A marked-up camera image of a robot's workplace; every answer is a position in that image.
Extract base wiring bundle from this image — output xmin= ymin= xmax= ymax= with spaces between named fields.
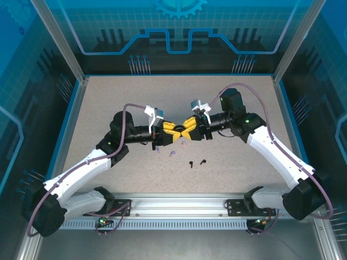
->
xmin=86 ymin=201 xmax=132 ymax=238
xmin=245 ymin=208 xmax=280 ymax=238

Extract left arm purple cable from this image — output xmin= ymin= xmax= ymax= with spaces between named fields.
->
xmin=27 ymin=103 xmax=149 ymax=238

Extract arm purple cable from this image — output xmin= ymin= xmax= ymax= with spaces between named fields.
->
xmin=209 ymin=82 xmax=334 ymax=220
xmin=27 ymin=103 xmax=149 ymax=238

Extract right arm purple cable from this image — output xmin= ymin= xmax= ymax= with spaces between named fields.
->
xmin=209 ymin=82 xmax=334 ymax=220

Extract aluminium side rail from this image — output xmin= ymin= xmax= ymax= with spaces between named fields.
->
xmin=272 ymin=75 xmax=306 ymax=174
xmin=44 ymin=75 xmax=90 ymax=197

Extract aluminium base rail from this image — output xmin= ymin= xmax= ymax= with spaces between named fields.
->
xmin=65 ymin=191 xmax=288 ymax=219

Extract slotted grey cable duct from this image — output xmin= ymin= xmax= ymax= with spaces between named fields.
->
xmin=59 ymin=218 xmax=254 ymax=231

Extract aluminium frame post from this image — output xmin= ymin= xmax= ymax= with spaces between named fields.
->
xmin=29 ymin=0 xmax=90 ymax=85
xmin=272 ymin=0 xmax=327 ymax=85

